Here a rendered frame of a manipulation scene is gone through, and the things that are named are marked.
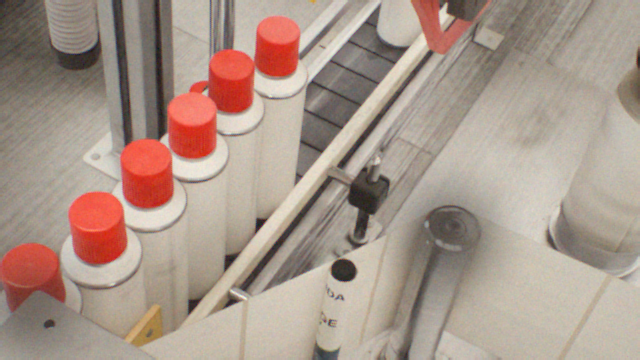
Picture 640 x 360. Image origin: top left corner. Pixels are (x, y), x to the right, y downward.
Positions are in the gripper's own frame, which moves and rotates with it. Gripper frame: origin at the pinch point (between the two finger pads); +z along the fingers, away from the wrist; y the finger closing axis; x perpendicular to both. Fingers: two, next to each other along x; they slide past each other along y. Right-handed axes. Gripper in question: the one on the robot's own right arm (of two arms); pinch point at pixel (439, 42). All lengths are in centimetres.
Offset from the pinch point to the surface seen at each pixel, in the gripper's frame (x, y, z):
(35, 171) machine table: 32.9, -13.1, 23.1
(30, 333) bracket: 4.8, -39.3, -7.0
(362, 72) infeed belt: 11.3, 12.8, 18.6
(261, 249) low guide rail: 6.9, -14.2, 15.8
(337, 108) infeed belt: 10.9, 6.8, 18.7
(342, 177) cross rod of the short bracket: 5.1, -3.3, 16.0
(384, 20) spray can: 11.9, 18.3, 15.6
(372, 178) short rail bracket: 2.2, -3.5, 14.2
